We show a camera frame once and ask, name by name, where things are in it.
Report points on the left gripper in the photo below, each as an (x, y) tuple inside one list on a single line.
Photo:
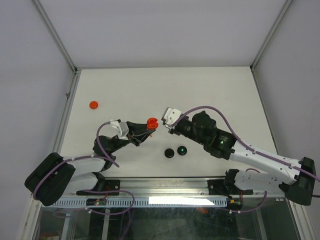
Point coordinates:
[(133, 138)]

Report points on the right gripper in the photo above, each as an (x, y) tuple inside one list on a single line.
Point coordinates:
[(174, 130)]

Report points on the red case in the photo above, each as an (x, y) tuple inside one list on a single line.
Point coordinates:
[(93, 105), (152, 123)]

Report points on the black case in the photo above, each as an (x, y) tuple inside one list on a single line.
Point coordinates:
[(169, 153), (182, 150)]

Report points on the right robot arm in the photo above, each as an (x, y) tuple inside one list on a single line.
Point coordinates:
[(294, 177)]

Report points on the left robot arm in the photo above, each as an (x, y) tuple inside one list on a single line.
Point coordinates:
[(57, 176)]

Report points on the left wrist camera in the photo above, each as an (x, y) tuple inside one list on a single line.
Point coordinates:
[(121, 129)]

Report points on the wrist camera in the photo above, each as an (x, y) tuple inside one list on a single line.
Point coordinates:
[(121, 129), (170, 116)]

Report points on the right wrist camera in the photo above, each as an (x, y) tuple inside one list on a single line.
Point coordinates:
[(170, 116)]

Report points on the aluminium mounting rail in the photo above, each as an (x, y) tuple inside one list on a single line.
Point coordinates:
[(162, 185)]

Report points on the slotted cable duct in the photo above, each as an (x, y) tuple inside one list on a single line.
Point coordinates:
[(141, 202)]

